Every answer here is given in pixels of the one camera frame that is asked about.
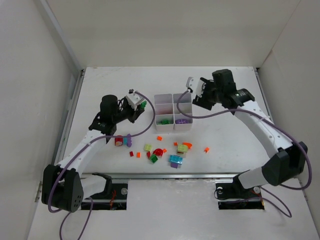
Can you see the blue lego brick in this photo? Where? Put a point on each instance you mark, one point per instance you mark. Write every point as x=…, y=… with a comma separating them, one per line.
x=175, y=159

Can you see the orange teardrop lego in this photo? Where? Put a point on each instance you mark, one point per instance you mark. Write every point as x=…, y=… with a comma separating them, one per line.
x=188, y=144

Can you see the green lego brick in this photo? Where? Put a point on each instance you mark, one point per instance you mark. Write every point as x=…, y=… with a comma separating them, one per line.
x=153, y=158
x=165, y=122

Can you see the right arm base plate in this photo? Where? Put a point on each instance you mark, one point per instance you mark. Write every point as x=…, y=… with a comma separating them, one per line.
x=231, y=199

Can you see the metal rail front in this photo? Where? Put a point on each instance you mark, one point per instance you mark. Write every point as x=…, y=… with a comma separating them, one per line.
x=164, y=176

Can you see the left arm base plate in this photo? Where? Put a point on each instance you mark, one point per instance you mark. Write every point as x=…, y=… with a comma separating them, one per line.
x=113, y=201

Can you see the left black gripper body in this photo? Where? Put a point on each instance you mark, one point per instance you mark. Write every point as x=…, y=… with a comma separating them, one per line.
x=135, y=114

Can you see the green lego plate piece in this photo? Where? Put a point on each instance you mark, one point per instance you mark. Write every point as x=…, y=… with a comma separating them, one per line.
x=143, y=105

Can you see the red cylinder lego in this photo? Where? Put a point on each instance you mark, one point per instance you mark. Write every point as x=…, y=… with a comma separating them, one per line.
x=118, y=141

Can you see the purple flower lego piece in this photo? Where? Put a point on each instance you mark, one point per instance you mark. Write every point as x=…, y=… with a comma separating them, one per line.
x=127, y=140

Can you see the red dome lego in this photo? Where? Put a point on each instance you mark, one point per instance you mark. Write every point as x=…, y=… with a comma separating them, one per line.
x=158, y=152

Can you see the purple lego under blue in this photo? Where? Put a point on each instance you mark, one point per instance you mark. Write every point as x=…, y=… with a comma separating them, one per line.
x=175, y=165

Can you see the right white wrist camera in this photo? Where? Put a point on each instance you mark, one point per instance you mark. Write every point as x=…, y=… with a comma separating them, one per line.
x=195, y=86

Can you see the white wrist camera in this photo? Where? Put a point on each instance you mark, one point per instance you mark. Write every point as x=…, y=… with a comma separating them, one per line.
x=195, y=86
x=134, y=100

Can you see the lime pink lego brick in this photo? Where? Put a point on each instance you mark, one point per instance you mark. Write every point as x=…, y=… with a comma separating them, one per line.
x=182, y=149

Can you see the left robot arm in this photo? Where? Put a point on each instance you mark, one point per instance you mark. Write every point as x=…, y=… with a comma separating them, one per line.
x=62, y=185

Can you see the left white compartment tray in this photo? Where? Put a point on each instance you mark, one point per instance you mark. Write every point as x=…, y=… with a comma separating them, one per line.
x=163, y=104

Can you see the right white compartment tray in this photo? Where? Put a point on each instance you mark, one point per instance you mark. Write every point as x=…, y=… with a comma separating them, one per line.
x=185, y=105

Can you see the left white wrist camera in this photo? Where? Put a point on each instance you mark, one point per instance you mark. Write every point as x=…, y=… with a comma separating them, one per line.
x=134, y=100

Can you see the white compartment tray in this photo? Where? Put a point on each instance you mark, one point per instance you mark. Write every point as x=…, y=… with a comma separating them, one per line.
x=163, y=104
x=185, y=105

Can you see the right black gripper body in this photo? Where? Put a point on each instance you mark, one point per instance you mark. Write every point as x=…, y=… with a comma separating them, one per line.
x=202, y=100

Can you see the purple lego block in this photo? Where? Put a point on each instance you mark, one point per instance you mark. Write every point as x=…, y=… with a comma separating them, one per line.
x=181, y=121

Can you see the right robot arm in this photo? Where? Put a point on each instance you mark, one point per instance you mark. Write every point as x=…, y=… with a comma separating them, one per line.
x=287, y=156

